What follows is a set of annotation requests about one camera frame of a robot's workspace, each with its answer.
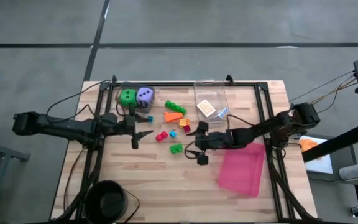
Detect purple foam die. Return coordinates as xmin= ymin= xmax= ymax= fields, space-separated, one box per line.
xmin=135 ymin=87 xmax=155 ymax=108

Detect black diagonal beam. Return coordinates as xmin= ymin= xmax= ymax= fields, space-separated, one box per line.
xmin=301 ymin=122 xmax=358 ymax=163

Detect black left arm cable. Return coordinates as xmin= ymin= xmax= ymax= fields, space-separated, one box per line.
xmin=45 ymin=79 xmax=111 ymax=118

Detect black aluminium table frame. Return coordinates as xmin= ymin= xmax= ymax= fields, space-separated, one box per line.
xmin=54 ymin=79 xmax=319 ymax=223

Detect orange object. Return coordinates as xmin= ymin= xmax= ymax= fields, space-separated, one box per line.
xmin=299 ymin=138 xmax=319 ymax=153

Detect tan cable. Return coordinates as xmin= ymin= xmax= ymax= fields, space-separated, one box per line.
xmin=309 ymin=77 xmax=358 ymax=106

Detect white roll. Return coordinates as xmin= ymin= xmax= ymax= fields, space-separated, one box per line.
xmin=338 ymin=162 xmax=358 ymax=182

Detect orange-backed card deck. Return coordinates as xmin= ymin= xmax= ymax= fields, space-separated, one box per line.
xmin=196 ymin=99 xmax=217 ymax=118

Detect dark translucent plastic bin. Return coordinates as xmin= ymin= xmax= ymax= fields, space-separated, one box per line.
xmin=115 ymin=81 xmax=156 ymax=114

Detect pink plastic tray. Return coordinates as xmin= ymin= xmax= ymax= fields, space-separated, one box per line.
xmin=218 ymin=142 xmax=266 ymax=198

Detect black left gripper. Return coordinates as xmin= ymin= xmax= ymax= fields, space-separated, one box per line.
xmin=116 ymin=113 xmax=155 ymax=150

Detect brown cable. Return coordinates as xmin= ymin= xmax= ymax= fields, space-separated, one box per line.
xmin=63 ymin=147 xmax=85 ymax=212

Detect thin black cable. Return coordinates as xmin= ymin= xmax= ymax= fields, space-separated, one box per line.
xmin=289 ymin=70 xmax=357 ymax=103

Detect clear plastic container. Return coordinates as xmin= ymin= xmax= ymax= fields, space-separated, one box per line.
xmin=193 ymin=80 xmax=232 ymax=125

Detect black round bowl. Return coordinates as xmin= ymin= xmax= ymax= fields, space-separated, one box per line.
xmin=83 ymin=179 xmax=141 ymax=224

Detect white paper sheet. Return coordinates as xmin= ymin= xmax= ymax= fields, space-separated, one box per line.
xmin=299 ymin=135 xmax=334 ymax=175

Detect red two-stud building block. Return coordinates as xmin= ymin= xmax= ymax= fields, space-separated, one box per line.
xmin=155 ymin=130 xmax=169 ymax=143

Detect blue-backed card deck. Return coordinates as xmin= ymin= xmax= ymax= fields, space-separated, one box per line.
xmin=213 ymin=107 xmax=230 ymax=121

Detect green foam die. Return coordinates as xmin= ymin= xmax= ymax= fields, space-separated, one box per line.
xmin=119 ymin=88 xmax=137 ymax=106

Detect long green building block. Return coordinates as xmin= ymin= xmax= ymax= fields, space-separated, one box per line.
xmin=164 ymin=100 xmax=188 ymax=116

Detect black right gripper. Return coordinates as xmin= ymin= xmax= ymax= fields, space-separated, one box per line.
xmin=184 ymin=121 xmax=229 ymax=166

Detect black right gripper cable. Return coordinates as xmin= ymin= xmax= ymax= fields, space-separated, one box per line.
xmin=183 ymin=140 xmax=200 ymax=160

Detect orange wedge building block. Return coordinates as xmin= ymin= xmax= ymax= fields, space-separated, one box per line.
xmin=163 ymin=111 xmax=184 ymax=123

